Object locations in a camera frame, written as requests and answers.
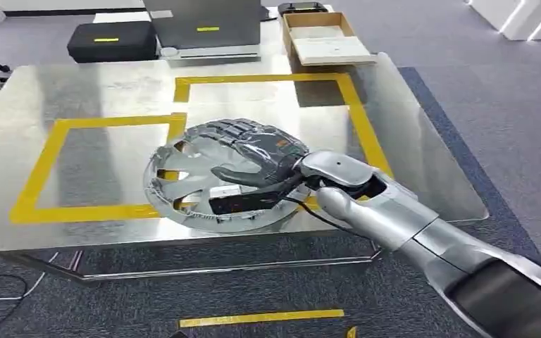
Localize grey case with yellow label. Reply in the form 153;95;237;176
142;0;263;62

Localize round spoked metal disc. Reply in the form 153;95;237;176
142;118;314;234

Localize white angular furniture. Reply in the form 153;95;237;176
465;0;541;42

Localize steel bench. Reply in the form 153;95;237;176
0;52;490;284

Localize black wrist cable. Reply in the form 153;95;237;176
282;196;380;242

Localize open cardboard box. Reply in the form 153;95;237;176
281;11;356;58

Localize white floor cable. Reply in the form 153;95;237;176
0;251;60;308

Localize white flat box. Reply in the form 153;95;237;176
292;35;378;67

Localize black case with yellow label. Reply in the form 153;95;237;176
67;20;159;64

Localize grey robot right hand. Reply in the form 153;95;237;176
189;118;311;189

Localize black flat device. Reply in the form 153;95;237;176
277;1;330;18

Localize black floor cable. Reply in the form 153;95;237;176
0;272;29;328

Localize yellow tape square outline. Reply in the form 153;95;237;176
8;113;188;225
173;73;394;212

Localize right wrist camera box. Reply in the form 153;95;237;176
209;184;300;217

